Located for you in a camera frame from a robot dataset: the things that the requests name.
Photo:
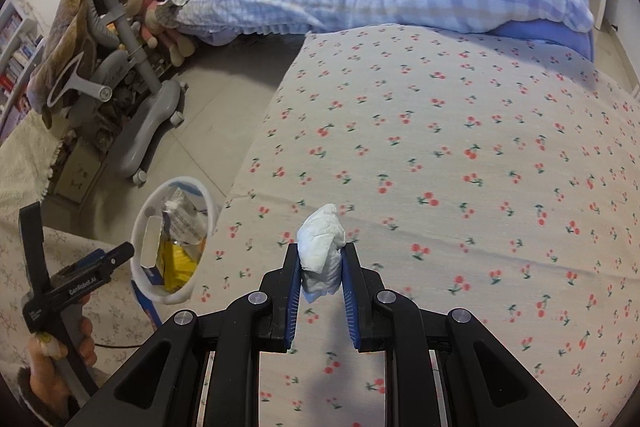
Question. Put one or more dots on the person's left hand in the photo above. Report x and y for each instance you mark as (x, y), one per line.
(50, 382)

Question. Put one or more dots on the floral blanket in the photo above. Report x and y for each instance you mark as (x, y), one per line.
(115, 322)

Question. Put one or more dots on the cherry print bed sheet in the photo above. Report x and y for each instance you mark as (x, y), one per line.
(450, 132)

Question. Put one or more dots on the purple blanket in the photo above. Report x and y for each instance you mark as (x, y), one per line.
(550, 37)

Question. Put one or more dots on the brown blanket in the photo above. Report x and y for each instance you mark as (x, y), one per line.
(70, 22)

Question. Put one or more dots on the bookshelf with books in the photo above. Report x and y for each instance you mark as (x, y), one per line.
(15, 57)

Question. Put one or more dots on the beige patterned box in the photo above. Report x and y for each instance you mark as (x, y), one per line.
(80, 172)

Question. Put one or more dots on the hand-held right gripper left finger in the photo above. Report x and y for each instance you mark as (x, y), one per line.
(295, 307)

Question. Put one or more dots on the grey wheeled chair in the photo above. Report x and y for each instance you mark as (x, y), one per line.
(150, 117)

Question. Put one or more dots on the printed wrapper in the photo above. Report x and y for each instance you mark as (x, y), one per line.
(187, 222)

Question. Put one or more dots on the white plastic bucket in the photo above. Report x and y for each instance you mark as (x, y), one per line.
(172, 298)

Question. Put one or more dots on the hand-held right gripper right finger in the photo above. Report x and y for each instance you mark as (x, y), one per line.
(350, 307)

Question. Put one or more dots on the white tissue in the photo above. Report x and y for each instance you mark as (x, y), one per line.
(320, 247)

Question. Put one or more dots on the cream towel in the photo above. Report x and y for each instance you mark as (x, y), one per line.
(25, 157)

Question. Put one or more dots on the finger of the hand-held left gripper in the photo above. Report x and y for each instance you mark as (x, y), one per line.
(34, 252)
(120, 252)

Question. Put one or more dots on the blue cardboard box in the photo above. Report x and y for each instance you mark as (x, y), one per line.
(152, 276)

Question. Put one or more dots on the yellow plastic bag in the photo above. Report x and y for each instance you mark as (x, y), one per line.
(177, 267)

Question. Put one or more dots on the yellow plush toy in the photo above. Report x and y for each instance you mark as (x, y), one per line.
(172, 42)

